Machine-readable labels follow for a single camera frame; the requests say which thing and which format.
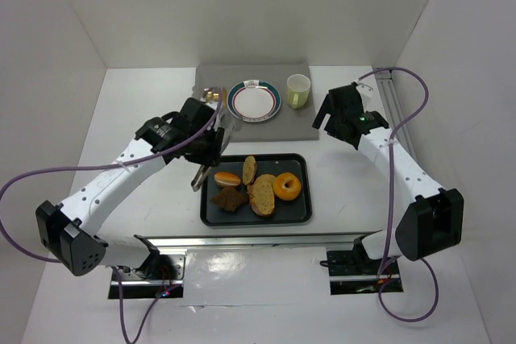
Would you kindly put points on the aluminium rail at front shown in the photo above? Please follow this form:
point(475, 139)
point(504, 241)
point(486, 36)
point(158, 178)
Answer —
point(259, 240)

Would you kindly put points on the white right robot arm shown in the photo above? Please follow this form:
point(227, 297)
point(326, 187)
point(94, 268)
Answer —
point(424, 218)

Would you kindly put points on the white plate with coloured rim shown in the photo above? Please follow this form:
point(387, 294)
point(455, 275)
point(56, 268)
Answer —
point(254, 101)

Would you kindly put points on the black rectangular tray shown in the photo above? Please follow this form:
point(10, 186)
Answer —
point(293, 212)

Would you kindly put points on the small seeded bread slice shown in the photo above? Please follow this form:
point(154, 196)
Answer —
point(249, 170)

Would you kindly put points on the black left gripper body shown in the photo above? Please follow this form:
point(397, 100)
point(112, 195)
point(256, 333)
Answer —
point(215, 147)

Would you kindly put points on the gold fork green handle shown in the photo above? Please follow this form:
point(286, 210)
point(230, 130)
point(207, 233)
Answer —
point(217, 94)

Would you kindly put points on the dark brown bread piece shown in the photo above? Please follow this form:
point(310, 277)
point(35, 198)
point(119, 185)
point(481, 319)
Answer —
point(230, 199)

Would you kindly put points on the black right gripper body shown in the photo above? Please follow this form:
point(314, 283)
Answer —
point(336, 117)

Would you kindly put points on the glazed round bun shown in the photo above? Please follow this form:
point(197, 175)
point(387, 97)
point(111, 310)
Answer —
point(227, 179)

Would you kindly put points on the orange bagel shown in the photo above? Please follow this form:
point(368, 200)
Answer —
point(287, 186)

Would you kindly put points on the aluminium rail at right wall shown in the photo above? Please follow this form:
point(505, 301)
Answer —
point(393, 109)

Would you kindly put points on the pale green mug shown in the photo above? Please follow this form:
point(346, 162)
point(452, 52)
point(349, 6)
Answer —
point(298, 90)

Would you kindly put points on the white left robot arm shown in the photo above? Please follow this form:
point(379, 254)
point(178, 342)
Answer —
point(70, 229)

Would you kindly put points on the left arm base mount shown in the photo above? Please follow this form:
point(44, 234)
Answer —
point(166, 281)

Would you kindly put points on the large seeded bread slice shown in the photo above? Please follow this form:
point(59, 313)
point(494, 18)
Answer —
point(261, 196)

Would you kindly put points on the grey placemat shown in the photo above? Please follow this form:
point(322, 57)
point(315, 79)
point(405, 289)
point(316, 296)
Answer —
point(287, 125)

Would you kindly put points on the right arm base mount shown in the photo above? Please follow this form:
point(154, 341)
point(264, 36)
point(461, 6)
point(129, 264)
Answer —
point(352, 272)

